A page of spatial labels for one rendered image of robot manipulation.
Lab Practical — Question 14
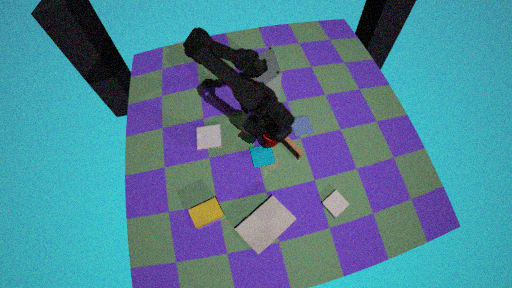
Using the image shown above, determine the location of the yellow block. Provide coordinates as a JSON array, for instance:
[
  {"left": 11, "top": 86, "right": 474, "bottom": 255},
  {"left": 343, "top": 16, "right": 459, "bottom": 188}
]
[{"left": 188, "top": 197, "right": 225, "bottom": 228}]

